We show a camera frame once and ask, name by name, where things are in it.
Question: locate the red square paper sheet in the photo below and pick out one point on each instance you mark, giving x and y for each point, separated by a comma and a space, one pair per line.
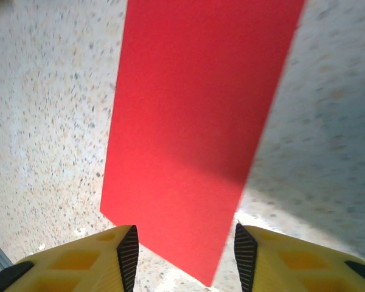
185, 121

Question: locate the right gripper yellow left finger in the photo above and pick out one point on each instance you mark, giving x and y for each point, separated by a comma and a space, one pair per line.
79, 267

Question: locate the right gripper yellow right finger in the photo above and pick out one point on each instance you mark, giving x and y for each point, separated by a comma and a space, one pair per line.
292, 267

